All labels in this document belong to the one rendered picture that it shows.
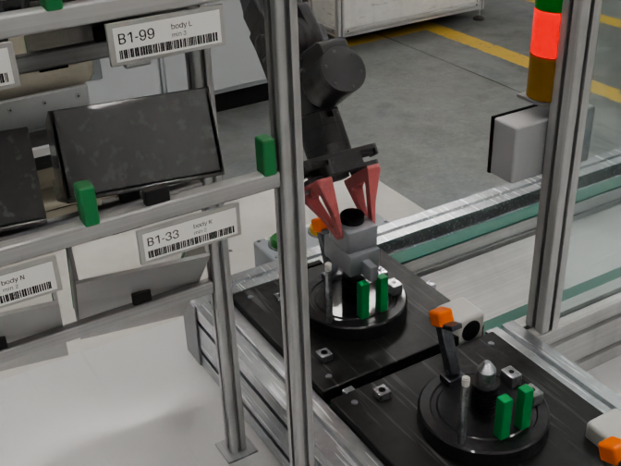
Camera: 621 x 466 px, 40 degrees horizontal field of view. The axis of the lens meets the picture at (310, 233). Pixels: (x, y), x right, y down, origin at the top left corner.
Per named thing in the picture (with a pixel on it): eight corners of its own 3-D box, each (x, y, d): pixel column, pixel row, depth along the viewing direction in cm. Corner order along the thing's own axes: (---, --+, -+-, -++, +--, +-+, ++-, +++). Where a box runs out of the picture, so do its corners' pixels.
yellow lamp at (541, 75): (517, 92, 99) (520, 51, 96) (548, 84, 101) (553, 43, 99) (548, 105, 95) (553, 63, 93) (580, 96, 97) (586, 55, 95)
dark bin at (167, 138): (56, 202, 95) (42, 135, 94) (173, 179, 99) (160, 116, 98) (66, 203, 68) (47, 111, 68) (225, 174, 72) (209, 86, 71)
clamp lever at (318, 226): (322, 273, 116) (310, 219, 115) (334, 269, 117) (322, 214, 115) (334, 276, 113) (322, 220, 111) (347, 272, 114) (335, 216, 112)
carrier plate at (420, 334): (231, 307, 118) (230, 293, 117) (376, 256, 128) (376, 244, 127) (323, 405, 100) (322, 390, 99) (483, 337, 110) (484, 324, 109)
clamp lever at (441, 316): (440, 374, 97) (427, 311, 95) (454, 368, 98) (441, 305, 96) (460, 381, 94) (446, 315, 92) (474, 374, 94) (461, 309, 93)
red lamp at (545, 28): (520, 50, 96) (524, 6, 94) (553, 42, 99) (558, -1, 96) (553, 62, 93) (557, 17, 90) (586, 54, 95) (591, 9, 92)
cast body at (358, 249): (322, 254, 111) (323, 206, 107) (352, 245, 113) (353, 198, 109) (359, 286, 105) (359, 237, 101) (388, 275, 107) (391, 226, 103)
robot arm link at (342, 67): (310, 28, 112) (252, 42, 108) (348, -12, 101) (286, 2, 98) (344, 114, 111) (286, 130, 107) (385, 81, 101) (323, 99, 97)
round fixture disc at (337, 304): (280, 300, 115) (280, 288, 114) (367, 270, 121) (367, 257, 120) (336, 354, 105) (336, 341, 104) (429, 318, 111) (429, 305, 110)
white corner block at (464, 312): (433, 331, 112) (434, 305, 110) (460, 320, 114) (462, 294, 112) (456, 349, 108) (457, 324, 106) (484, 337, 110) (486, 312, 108)
